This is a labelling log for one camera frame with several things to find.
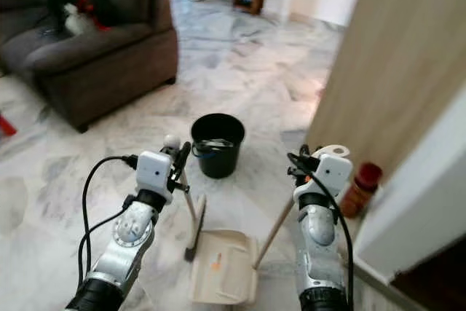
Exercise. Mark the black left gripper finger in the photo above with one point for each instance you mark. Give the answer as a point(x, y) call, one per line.
point(183, 156)

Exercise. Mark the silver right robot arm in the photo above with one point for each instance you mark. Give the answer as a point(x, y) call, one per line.
point(319, 238)

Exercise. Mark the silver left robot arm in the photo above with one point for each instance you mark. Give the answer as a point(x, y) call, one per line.
point(135, 231)

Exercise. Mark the black bucket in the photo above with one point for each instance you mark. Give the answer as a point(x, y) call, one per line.
point(222, 162)

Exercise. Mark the red and orange bottle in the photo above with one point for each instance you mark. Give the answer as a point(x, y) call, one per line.
point(362, 191)

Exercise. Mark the brown fabric sofa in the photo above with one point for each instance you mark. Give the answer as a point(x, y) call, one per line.
point(102, 71)

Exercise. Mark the light wooden door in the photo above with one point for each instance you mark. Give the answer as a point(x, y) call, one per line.
point(393, 56)

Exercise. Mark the red plastic stool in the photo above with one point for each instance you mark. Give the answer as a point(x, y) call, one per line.
point(7, 126)

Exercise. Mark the white and red toy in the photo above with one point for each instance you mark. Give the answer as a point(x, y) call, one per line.
point(76, 23)

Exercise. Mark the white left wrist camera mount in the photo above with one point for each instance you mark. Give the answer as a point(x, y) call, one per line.
point(155, 172)

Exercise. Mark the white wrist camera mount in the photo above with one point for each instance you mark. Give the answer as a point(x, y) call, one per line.
point(331, 176)
point(155, 172)

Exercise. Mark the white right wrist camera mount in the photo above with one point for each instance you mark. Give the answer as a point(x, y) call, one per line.
point(331, 176)

